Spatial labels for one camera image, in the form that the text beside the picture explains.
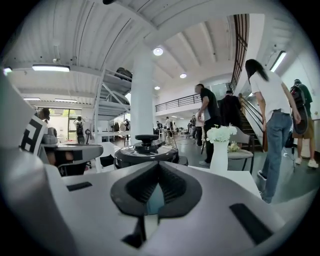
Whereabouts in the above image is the black round pot lid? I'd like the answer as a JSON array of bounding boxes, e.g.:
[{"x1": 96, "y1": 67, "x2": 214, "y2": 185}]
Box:
[{"x1": 114, "y1": 134, "x2": 180, "y2": 169}]

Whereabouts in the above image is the dark staircase with railing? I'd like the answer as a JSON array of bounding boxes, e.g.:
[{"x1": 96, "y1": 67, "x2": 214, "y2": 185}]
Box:
[{"x1": 228, "y1": 13, "x2": 266, "y2": 153}]

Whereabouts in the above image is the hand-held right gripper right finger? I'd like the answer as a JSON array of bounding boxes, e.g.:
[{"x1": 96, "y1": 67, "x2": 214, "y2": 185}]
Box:
[{"x1": 139, "y1": 161, "x2": 287, "y2": 256}]

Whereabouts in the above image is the white round column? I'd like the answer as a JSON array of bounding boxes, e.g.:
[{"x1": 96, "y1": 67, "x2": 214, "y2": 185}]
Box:
[{"x1": 129, "y1": 42, "x2": 155, "y2": 146}]

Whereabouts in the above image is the grey cushioned chair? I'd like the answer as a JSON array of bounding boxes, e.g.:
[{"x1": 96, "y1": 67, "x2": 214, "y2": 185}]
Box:
[{"x1": 227, "y1": 126, "x2": 256, "y2": 172}]

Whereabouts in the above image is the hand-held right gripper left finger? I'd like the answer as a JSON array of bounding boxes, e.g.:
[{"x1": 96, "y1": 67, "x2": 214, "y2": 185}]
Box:
[{"x1": 45, "y1": 161, "x2": 161, "y2": 256}]

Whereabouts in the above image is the black cloth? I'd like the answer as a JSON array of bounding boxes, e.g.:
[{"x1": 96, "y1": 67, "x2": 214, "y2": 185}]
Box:
[{"x1": 99, "y1": 154, "x2": 116, "y2": 168}]

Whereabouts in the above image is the long ceiling light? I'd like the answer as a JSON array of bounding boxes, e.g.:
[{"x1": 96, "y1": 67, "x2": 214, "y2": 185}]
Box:
[
  {"x1": 31, "y1": 64, "x2": 71, "y2": 73},
  {"x1": 269, "y1": 50, "x2": 287, "y2": 73}
]

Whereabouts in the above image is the white vase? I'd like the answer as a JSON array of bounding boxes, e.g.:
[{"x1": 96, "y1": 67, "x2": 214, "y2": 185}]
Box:
[{"x1": 209, "y1": 139, "x2": 230, "y2": 173}]

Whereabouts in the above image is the black suitcase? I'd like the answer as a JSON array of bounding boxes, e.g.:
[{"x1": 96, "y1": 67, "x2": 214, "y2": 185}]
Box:
[{"x1": 113, "y1": 66, "x2": 134, "y2": 81}]

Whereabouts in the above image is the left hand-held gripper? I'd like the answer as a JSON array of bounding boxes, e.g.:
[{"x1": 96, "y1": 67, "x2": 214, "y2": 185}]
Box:
[{"x1": 18, "y1": 114, "x2": 104, "y2": 177}]

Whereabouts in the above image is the person's left hand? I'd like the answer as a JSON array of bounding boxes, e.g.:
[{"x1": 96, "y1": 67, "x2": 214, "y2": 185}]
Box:
[{"x1": 46, "y1": 151, "x2": 74, "y2": 165}]

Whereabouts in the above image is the person's white shirt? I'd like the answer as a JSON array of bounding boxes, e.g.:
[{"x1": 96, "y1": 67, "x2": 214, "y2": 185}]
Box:
[{"x1": 0, "y1": 72, "x2": 36, "y2": 151}]

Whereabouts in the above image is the black mezzanine railing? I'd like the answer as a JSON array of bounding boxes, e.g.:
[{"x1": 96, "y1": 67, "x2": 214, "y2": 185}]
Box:
[{"x1": 154, "y1": 94, "x2": 203, "y2": 113}]

